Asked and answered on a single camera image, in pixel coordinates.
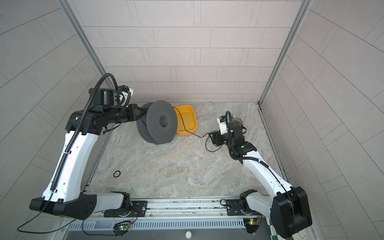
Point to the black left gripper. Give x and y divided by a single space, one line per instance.
133 116

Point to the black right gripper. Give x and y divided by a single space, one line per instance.
216 136

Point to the grey perforated cable spool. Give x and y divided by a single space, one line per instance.
159 124

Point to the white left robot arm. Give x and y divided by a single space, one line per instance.
108 104

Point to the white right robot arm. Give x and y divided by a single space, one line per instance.
264 177

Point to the striped ceramic mug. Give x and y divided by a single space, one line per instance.
237 120

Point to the yellow plastic bin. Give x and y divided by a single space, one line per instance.
187 122

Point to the aluminium corner profile left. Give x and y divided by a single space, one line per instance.
91 57

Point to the aluminium corner profile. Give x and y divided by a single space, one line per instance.
91 57
305 5

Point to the small white ball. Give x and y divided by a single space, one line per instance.
188 235

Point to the aluminium corner profile right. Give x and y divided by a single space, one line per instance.
305 5

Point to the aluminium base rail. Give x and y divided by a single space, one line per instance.
173 214

